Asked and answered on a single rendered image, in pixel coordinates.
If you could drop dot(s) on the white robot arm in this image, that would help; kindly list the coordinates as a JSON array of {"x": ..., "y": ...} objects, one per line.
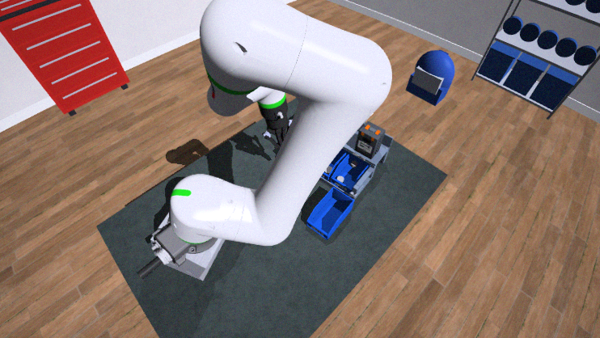
[{"x": 340, "y": 79}]

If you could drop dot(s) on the grey low shelf rack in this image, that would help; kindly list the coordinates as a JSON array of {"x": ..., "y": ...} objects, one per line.
[{"x": 380, "y": 157}]

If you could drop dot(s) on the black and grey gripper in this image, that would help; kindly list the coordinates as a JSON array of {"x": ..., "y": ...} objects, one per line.
[{"x": 278, "y": 128}]

